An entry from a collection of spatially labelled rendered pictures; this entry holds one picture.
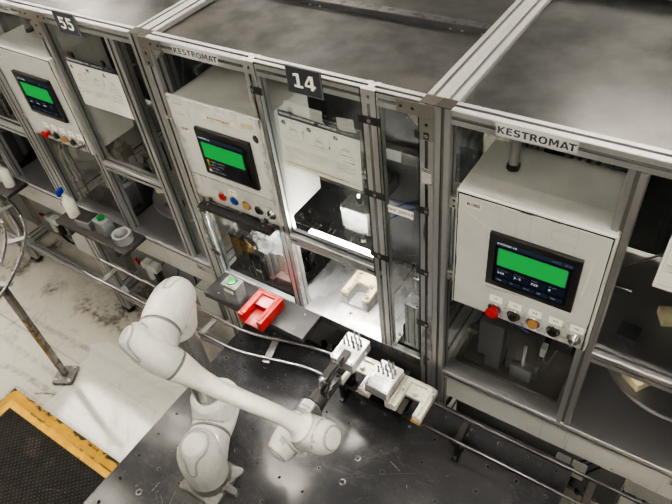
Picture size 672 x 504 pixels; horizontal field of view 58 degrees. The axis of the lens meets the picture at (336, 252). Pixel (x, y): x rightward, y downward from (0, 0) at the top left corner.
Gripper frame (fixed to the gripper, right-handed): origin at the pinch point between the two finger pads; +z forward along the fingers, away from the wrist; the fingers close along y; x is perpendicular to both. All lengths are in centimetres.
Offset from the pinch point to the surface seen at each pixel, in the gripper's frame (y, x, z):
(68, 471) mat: -101, 134, -73
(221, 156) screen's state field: 61, 56, 20
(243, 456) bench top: -35, 27, -38
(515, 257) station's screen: 61, -50, 20
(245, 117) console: 79, 42, 22
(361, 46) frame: 96, 13, 48
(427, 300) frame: 22.4, -21.8, 23.0
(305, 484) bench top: -34.8, -0.9, -34.7
